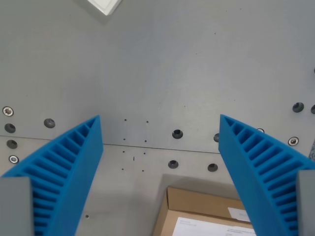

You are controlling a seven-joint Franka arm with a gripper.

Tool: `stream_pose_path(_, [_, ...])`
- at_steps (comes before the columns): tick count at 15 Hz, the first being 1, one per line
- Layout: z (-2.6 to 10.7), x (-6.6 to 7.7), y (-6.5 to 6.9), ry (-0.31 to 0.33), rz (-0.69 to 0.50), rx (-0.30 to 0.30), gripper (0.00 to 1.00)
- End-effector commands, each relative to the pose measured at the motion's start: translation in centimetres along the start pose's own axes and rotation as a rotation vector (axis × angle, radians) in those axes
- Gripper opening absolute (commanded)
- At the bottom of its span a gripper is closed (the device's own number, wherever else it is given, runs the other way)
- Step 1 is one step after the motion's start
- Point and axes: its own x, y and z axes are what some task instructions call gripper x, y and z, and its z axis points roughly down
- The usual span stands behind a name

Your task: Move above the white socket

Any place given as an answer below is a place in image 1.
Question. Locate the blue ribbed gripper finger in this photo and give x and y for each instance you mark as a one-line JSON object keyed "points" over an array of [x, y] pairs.
{"points": [[73, 159], [246, 159]]}

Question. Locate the silver hex socket screw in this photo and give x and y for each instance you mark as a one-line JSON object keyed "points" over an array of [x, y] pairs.
{"points": [[8, 111], [293, 141], [14, 159]]}

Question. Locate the small white sticker label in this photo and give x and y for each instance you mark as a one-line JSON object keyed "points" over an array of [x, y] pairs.
{"points": [[237, 214]]}

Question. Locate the brown cardboard box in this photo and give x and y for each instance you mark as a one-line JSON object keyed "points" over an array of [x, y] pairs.
{"points": [[197, 201]]}

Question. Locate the grey speckled object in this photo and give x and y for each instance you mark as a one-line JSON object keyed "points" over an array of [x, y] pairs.
{"points": [[312, 150]]}

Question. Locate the white printed paper sheet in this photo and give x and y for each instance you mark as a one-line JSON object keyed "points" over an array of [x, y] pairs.
{"points": [[201, 227]]}

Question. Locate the white wall socket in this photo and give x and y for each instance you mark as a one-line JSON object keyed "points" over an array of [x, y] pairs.
{"points": [[104, 5]]}

